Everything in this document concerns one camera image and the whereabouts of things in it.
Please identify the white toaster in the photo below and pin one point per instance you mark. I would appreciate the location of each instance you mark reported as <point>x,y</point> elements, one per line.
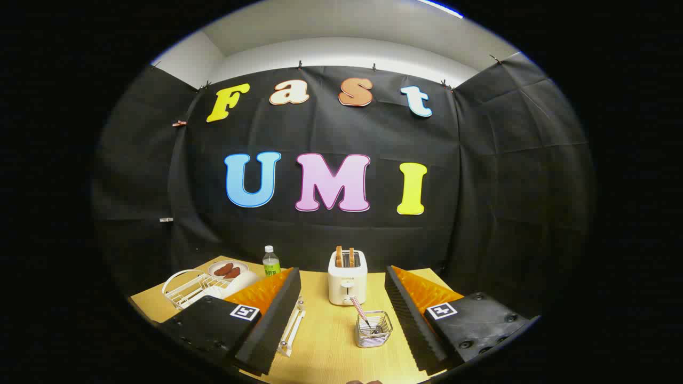
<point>347,285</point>

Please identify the brown meat piece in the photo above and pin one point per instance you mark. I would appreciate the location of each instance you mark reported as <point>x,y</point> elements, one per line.
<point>233,273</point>
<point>223,269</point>

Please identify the green label drink bottle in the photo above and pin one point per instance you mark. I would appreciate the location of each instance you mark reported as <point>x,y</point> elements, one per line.
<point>271,265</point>

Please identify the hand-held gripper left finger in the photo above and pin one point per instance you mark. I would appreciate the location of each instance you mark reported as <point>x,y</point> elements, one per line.
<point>277,320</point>

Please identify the small beige plate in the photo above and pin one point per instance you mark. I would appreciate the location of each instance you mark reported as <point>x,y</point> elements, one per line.
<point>237,263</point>

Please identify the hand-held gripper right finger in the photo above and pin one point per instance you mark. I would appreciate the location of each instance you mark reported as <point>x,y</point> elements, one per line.
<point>408,320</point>

